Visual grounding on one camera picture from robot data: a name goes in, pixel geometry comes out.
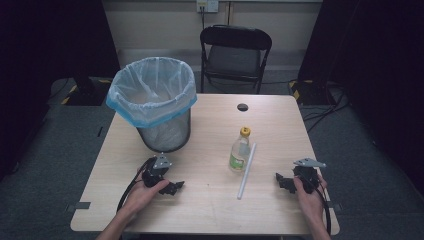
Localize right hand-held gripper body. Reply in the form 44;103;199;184
292;157;327;195

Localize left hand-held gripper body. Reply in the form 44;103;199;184
141;152;174;189

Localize white plastic tube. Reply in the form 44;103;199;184
236;142;258;201

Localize metal mesh waste bin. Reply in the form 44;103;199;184
135;108;192;154

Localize clear bottle with yellow cap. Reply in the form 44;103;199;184
228;126;252;174

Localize translucent blue bin liner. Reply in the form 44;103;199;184
105;56;199;130

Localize person's right hand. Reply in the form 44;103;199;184
293;173;330;221

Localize person's left hand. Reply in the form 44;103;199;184
123;178;171;218

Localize black tape strip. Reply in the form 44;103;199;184
65;201;92;213
327;201;344;213

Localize black stand base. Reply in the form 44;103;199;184
60;73;113;107
288;79;336;107

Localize black folding chair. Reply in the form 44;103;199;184
199;24;273;95

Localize black curtain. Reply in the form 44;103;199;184
297;0;424;198
0;0;122;183

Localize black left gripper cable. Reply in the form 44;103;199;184
116;156;157;213

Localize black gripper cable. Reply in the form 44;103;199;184
116;156;157;213
299;174;332;236

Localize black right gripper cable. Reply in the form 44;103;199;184
299;174;332;236

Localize black floor cables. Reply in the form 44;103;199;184
301;83;352;134

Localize black plug cable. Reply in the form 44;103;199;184
199;5;207;32

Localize white wall socket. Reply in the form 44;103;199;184
195;0;220;14

